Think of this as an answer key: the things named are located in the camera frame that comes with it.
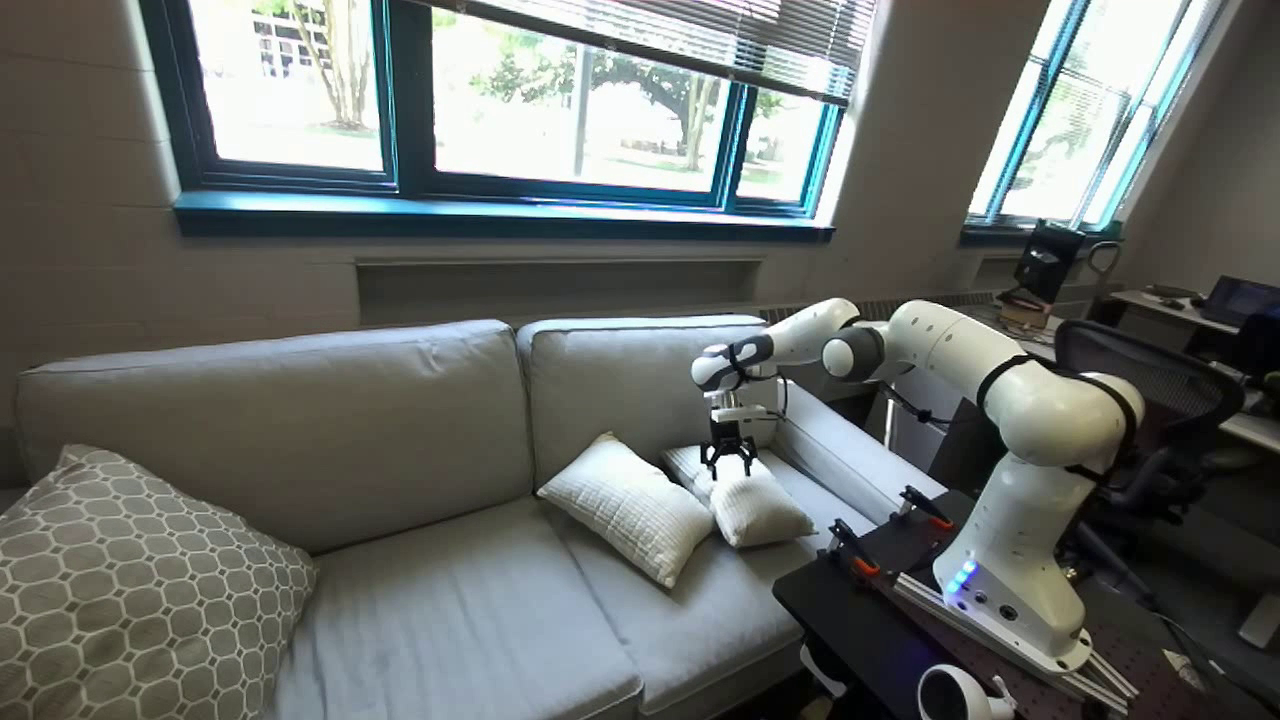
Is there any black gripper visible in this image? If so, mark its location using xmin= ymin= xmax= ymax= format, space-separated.
xmin=700 ymin=419 xmax=766 ymax=485

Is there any cream striped cushion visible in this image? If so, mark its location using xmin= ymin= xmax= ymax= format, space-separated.
xmin=660 ymin=441 xmax=817 ymax=552
xmin=531 ymin=431 xmax=721 ymax=593

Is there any grey fabric couch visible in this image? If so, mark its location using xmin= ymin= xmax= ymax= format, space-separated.
xmin=10 ymin=311 xmax=951 ymax=720

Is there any orange black clamp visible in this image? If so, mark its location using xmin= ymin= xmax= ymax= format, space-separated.
xmin=895 ymin=485 xmax=956 ymax=535
xmin=828 ymin=514 xmax=891 ymax=583

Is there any black robot table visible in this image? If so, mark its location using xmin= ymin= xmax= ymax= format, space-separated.
xmin=766 ymin=480 xmax=1280 ymax=720

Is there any dark grey cabinet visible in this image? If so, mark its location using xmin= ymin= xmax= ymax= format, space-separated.
xmin=879 ymin=352 xmax=1005 ymax=490

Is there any white VR controller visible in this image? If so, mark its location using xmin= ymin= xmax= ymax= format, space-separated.
xmin=912 ymin=659 xmax=1018 ymax=720

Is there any black boxy device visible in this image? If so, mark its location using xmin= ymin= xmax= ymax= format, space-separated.
xmin=1012 ymin=221 xmax=1090 ymax=306

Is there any wide teal framed window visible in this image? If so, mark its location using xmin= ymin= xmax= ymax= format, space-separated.
xmin=137 ymin=0 xmax=856 ymax=244

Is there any slatted window blind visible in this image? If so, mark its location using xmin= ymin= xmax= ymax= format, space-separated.
xmin=418 ymin=0 xmax=889 ymax=112

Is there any black office chair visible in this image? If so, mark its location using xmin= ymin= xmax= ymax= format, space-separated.
xmin=1050 ymin=317 xmax=1251 ymax=535

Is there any white desk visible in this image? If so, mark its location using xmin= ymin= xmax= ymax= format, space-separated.
xmin=1099 ymin=284 xmax=1280 ymax=456

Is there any narrow teal framed window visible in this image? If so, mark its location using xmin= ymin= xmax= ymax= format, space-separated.
xmin=959 ymin=0 xmax=1249 ymax=251

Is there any white floor object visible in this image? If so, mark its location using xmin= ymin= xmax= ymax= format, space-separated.
xmin=1236 ymin=587 xmax=1280 ymax=652

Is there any grey lattice patterned cushion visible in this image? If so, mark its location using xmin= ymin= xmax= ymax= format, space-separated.
xmin=0 ymin=441 xmax=320 ymax=720

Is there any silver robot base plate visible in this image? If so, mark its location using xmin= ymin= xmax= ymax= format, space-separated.
xmin=889 ymin=568 xmax=1143 ymax=712

